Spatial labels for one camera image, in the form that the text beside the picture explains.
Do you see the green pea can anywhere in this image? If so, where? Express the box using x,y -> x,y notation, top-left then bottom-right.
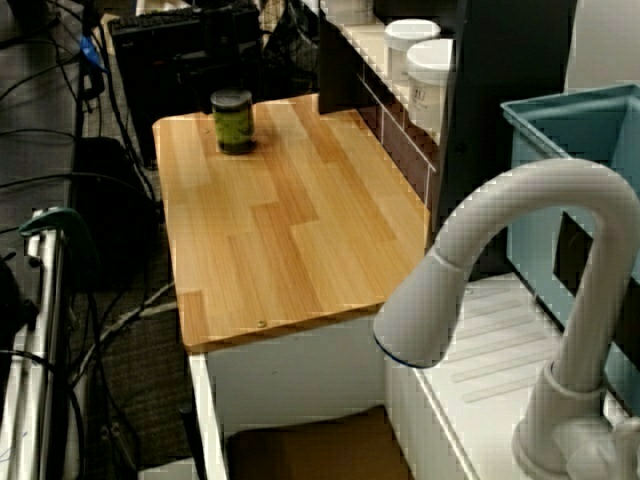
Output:
209,88 -> 259,157

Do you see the white toy sink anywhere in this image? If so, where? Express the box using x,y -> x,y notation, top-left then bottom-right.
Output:
187,272 -> 640,480

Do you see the cream hutch shelf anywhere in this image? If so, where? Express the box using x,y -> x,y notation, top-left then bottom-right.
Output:
319,0 -> 454,151

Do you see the white lidded jar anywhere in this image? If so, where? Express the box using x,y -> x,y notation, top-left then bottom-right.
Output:
405,38 -> 457,127
383,18 -> 442,86

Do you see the grey toy faucet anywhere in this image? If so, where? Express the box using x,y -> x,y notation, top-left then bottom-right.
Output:
372,158 -> 640,480

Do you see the teal plastic bin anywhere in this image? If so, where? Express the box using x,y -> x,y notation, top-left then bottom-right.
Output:
501,83 -> 640,419

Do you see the black hutch side panel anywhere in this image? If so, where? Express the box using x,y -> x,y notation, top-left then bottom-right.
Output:
434,0 -> 576,281

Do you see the green clamp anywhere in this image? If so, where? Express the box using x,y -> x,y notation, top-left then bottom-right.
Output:
18,207 -> 101,286

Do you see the silver aluminium extrusion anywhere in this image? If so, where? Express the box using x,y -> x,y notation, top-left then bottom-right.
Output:
0,209 -> 69,480

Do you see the blue tag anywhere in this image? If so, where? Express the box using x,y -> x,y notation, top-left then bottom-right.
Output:
79,33 -> 109,75

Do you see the black wire mesh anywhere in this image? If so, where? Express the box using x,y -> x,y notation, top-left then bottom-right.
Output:
262,0 -> 321,97

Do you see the black cable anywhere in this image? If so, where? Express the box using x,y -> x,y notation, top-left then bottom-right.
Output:
94,19 -> 159,206

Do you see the light grey cable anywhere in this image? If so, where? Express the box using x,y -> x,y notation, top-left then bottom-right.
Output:
69,282 -> 177,381

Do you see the black oven door handle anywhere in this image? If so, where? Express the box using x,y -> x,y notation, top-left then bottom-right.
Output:
178,402 -> 207,480

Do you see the black round mount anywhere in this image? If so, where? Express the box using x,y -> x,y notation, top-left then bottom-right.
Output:
0,254 -> 39,396

